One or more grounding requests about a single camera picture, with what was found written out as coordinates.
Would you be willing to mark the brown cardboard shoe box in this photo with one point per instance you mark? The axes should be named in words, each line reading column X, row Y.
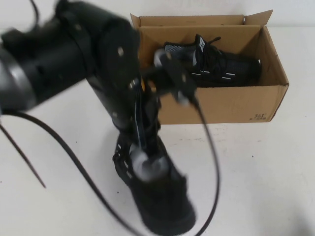
column 233, row 103

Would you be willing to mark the black zip tie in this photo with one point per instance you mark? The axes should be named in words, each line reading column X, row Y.
column 27, row 162

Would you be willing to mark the black knit sneaker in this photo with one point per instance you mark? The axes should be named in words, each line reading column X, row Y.
column 221, row 66
column 169, row 204

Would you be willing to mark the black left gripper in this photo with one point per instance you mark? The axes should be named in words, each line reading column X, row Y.
column 123, row 105

